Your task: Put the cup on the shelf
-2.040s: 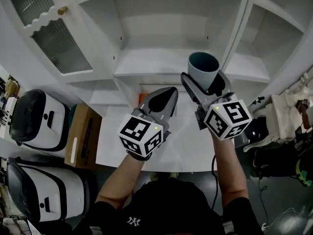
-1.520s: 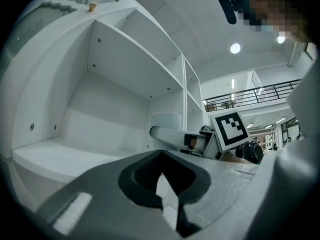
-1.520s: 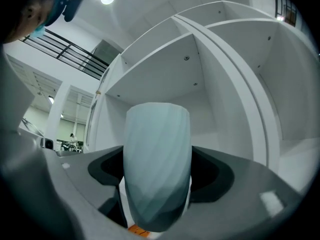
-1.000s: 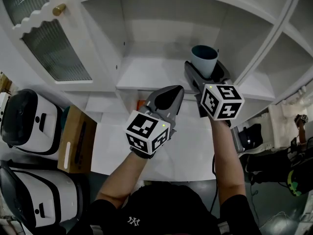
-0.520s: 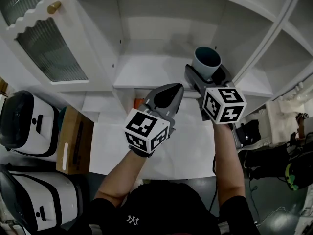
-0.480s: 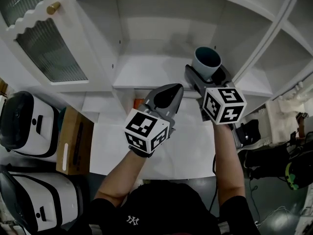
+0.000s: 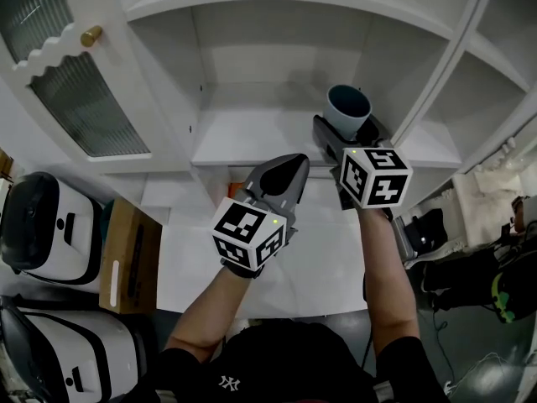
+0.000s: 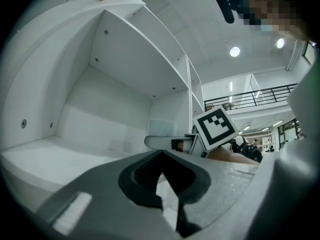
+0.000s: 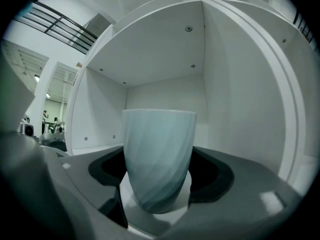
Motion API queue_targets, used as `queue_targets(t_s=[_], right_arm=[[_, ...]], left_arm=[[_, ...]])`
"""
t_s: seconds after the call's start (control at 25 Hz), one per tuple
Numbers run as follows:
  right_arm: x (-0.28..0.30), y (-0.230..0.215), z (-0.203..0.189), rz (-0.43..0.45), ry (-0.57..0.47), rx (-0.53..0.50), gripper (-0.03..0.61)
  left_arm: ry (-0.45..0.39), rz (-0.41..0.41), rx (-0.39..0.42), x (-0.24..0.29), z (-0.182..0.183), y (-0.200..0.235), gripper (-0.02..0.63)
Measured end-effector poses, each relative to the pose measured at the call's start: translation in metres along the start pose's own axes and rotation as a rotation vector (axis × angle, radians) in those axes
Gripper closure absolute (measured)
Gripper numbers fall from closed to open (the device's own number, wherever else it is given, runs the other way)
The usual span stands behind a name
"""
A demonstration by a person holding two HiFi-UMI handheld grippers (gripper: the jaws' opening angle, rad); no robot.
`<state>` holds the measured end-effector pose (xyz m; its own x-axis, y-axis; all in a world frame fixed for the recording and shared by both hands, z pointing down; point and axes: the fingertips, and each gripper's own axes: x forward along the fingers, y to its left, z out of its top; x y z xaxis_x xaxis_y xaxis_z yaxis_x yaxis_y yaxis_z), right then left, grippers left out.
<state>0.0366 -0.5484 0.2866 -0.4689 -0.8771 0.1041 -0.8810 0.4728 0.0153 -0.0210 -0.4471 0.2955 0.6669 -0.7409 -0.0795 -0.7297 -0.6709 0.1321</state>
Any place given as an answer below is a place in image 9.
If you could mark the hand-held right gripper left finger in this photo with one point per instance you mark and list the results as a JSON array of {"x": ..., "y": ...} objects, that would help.
[{"x": 80, "y": 169}]

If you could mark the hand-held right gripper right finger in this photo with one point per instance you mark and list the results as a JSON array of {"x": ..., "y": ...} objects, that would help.
[{"x": 245, "y": 199}]

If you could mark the pale blue ribbed cup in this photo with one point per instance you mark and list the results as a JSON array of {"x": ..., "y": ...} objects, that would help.
[{"x": 157, "y": 156}]

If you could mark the white wooden shelf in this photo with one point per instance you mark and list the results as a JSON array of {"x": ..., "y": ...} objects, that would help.
[{"x": 160, "y": 54}]

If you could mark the white device with dark lens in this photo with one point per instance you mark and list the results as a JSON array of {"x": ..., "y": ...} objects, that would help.
[{"x": 26, "y": 130}]

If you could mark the ceiling strip light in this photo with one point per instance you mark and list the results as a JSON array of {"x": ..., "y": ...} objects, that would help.
[{"x": 36, "y": 78}]

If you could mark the black metal railing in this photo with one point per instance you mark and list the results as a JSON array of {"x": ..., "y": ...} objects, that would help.
[
  {"x": 60, "y": 25},
  {"x": 303, "y": 27}
]

